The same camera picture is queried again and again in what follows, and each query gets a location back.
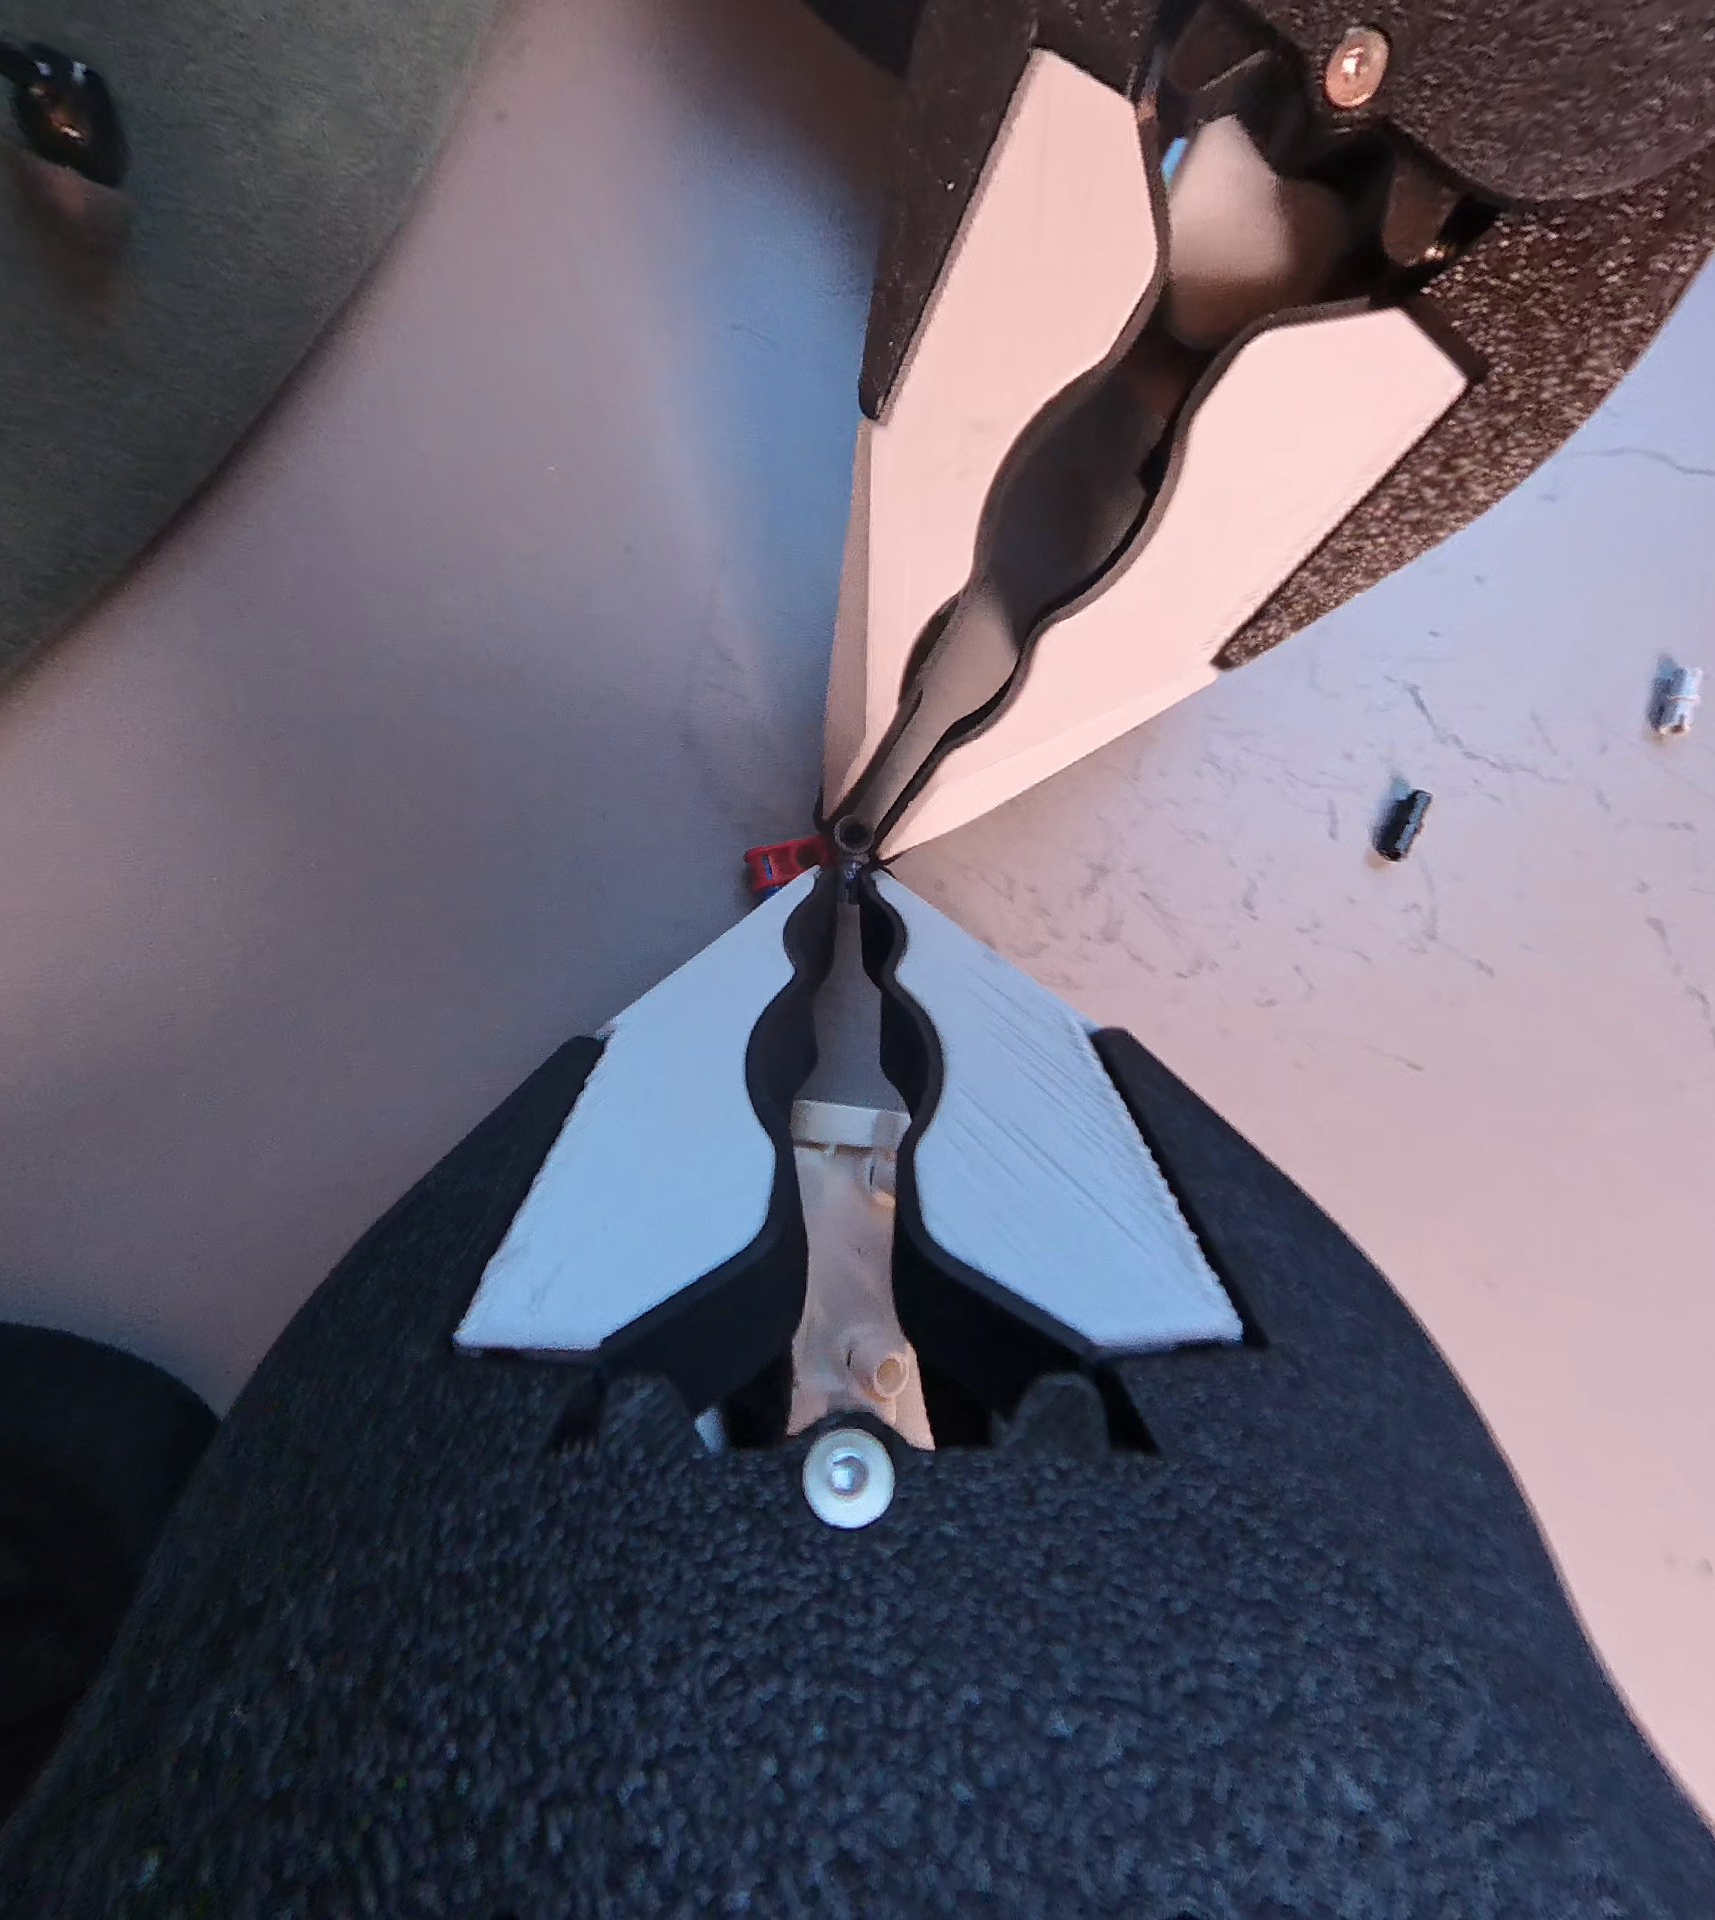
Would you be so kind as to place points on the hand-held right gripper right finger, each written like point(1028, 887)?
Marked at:
point(1066, 1186)

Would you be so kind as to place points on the dark grey toy connector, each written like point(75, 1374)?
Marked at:
point(849, 832)

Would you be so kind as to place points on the person's green top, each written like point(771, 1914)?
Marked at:
point(124, 375)

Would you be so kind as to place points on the black earphone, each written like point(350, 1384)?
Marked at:
point(69, 103)

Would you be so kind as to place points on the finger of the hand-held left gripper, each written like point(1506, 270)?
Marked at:
point(1293, 449)
point(1006, 300)

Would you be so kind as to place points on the white toy panel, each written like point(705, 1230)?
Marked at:
point(849, 1245)

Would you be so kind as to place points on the black toy pin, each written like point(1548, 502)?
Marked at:
point(1401, 823)

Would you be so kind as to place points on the light grey toy pin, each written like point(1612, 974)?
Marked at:
point(1677, 692)

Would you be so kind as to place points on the red toy connector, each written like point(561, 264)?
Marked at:
point(774, 859)

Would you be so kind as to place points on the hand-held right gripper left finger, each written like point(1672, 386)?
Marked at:
point(632, 1199)

